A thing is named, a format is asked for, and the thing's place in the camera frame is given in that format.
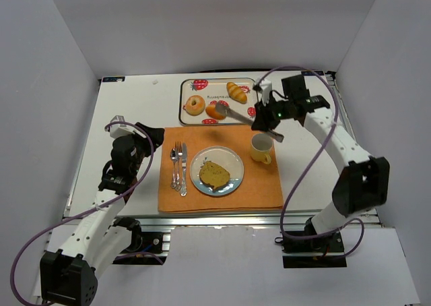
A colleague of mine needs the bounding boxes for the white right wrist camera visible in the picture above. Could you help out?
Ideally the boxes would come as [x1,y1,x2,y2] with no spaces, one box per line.
[253,78,273,106]

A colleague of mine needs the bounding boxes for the metal serving tongs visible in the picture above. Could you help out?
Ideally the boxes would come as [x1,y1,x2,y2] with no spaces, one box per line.
[215,102,284,143]

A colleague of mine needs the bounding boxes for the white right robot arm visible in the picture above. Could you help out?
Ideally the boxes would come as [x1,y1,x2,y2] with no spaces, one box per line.
[251,75,390,245]

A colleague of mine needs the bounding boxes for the round golden bun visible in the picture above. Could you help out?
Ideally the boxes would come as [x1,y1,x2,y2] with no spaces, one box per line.
[205,104,226,120]

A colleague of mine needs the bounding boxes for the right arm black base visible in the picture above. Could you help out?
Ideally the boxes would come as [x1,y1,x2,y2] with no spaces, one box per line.
[274,233,347,269]

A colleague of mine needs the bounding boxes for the yellow ceramic mug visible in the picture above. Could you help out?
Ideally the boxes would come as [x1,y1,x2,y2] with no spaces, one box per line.
[250,133,273,164]

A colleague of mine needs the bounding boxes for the blue label left corner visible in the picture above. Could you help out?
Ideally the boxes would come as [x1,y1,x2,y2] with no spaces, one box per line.
[102,76,125,83]

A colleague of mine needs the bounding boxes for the white blue ceramic plate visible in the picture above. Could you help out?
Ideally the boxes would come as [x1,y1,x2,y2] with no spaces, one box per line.
[189,146,244,197]

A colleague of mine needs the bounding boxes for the silver table knife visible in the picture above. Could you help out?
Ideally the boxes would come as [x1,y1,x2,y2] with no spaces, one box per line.
[180,143,187,197]

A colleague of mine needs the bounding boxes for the silver fork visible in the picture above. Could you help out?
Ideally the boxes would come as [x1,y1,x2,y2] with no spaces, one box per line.
[174,141,182,191]

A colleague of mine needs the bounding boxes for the brown bread slice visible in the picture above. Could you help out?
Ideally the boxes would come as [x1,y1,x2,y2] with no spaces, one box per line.
[199,161,230,191]

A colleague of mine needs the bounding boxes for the blue label corner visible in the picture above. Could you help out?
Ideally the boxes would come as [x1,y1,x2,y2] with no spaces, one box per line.
[102,76,125,83]
[301,70,325,76]

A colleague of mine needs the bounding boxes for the silver spoon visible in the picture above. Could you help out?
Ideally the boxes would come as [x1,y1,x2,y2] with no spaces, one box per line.
[170,148,177,189]

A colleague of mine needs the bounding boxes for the blue label right corner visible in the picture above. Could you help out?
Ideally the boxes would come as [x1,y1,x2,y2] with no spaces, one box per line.
[301,70,325,76]

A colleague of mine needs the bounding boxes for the sugared bagel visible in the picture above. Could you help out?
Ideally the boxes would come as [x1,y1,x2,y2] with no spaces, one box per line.
[185,95,206,116]

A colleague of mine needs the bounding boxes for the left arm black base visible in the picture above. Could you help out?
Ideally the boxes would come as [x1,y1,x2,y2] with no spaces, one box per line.
[110,217,170,266]

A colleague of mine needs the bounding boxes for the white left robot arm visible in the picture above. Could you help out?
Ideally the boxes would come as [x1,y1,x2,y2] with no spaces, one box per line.
[40,118,164,305]

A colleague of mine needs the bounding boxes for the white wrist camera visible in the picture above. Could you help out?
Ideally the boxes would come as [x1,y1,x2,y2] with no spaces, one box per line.
[104,115,135,139]
[253,78,273,106]

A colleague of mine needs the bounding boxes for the striped long bread roll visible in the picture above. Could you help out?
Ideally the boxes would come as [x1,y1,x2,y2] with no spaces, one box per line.
[226,82,247,104]

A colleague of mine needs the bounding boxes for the strawberry print white tray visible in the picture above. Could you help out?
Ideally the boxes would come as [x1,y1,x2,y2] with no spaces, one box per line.
[178,78,257,126]

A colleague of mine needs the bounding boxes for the orange cloth placemat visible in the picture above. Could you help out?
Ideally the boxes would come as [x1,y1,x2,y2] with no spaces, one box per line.
[158,125,284,213]

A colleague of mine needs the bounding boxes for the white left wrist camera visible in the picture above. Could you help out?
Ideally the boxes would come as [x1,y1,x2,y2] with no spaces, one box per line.
[104,115,135,139]

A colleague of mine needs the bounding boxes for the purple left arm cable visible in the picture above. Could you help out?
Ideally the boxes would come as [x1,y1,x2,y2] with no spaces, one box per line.
[9,121,164,305]

